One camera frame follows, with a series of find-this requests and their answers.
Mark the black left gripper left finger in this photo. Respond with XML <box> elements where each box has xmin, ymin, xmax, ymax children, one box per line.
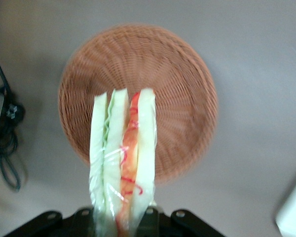
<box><xmin>4</xmin><ymin>207</ymin><xmax>97</xmax><ymax>237</ymax></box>

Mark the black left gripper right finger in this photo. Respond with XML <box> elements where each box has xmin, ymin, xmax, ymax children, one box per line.
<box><xmin>137</xmin><ymin>205</ymin><xmax>225</xmax><ymax>237</ymax></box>

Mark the triangle sandwich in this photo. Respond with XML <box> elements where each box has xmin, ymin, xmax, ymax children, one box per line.
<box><xmin>88</xmin><ymin>87</ymin><xmax>159</xmax><ymax>237</ymax></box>

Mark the beige rectangular serving tray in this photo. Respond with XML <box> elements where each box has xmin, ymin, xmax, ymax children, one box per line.
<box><xmin>275</xmin><ymin>169</ymin><xmax>296</xmax><ymax>236</ymax></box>

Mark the round brown wicker basket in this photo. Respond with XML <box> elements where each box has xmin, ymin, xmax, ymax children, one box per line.
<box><xmin>57</xmin><ymin>23</ymin><xmax>219</xmax><ymax>186</ymax></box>

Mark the thin black bench cable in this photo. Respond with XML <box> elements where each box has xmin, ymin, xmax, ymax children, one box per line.
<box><xmin>0</xmin><ymin>46</ymin><xmax>28</xmax><ymax>193</ymax></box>

